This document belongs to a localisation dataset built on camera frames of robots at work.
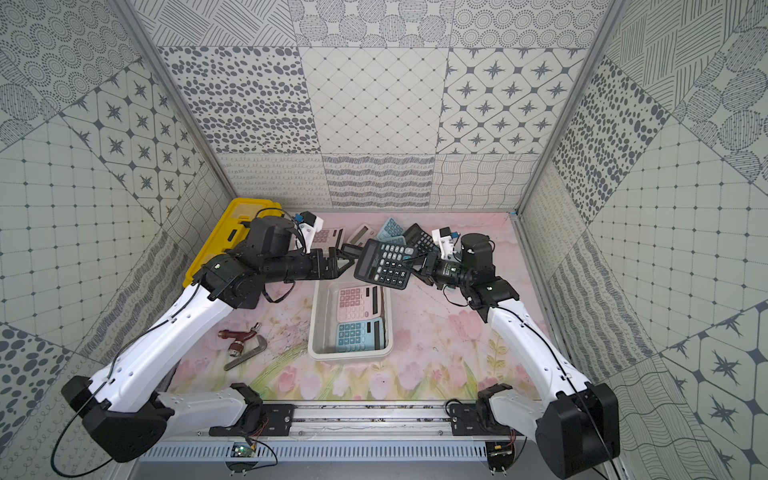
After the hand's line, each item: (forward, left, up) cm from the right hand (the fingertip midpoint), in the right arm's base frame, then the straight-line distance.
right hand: (402, 268), depth 73 cm
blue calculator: (+26, +7, -18) cm, 32 cm away
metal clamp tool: (-12, +48, -23) cm, 54 cm away
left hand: (-1, +15, +7) cm, 16 cm away
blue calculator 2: (-8, +12, -23) cm, 28 cm away
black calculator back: (+27, -7, -22) cm, 36 cm away
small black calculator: (+2, +5, -1) cm, 5 cm away
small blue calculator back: (+30, +5, -19) cm, 36 cm away
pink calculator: (+3, +14, -24) cm, 28 cm away
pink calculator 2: (+30, +15, -22) cm, 41 cm away
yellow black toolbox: (+18, +54, -6) cm, 57 cm away
